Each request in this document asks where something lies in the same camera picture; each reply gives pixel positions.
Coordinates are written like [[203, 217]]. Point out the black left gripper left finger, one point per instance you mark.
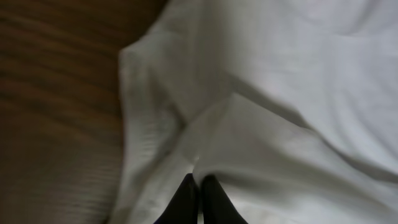
[[183, 207]]

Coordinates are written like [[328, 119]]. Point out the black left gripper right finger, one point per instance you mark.
[[216, 205]]

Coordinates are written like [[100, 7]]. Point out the white printed t-shirt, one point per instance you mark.
[[292, 105]]

